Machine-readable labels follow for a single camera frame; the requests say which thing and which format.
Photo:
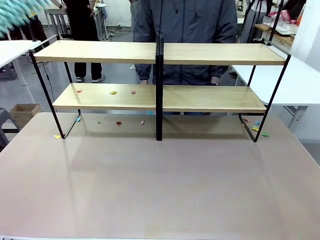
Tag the person's left hand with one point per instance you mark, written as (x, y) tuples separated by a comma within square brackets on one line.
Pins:
[(215, 82)]

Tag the person's right hand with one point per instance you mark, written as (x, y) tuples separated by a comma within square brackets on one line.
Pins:
[(144, 82)]

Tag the orange paper scrap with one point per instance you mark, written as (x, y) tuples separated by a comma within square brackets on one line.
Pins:
[(246, 120), (79, 91)]

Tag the yellow paper scrap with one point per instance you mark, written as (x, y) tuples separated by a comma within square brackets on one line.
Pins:
[(57, 136), (255, 128), (113, 93)]

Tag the teal fluffy duster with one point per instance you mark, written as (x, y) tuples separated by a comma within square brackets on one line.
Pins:
[(12, 15)]

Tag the person's right forearm grey sleeve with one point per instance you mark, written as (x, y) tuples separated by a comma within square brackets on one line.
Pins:
[(143, 71)]

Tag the wooden two-tier shelf rack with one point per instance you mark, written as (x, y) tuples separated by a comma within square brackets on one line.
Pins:
[(100, 51), (220, 53)]

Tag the person in grey jacket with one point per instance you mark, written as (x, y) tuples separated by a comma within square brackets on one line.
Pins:
[(185, 22)]

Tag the wooden workbench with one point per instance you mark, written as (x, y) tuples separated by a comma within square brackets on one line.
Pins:
[(277, 36)]

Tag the white side table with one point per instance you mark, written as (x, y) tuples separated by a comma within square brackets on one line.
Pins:
[(295, 82), (12, 50)]

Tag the black stand pole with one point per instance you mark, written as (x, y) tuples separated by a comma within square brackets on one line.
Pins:
[(274, 23)]

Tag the person in black clothes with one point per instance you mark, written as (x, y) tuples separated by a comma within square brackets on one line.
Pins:
[(83, 25)]

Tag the pink printed bag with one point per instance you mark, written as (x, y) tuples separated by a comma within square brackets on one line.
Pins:
[(285, 15)]

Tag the person in yellow jacket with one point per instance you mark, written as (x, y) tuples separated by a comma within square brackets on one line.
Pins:
[(37, 28)]

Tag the black tripod pole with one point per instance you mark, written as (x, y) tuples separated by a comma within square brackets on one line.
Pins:
[(32, 32)]

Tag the cardboard box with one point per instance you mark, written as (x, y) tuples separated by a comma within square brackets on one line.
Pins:
[(25, 112)]

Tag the grey metal stool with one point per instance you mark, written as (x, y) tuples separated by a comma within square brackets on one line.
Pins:
[(5, 125)]

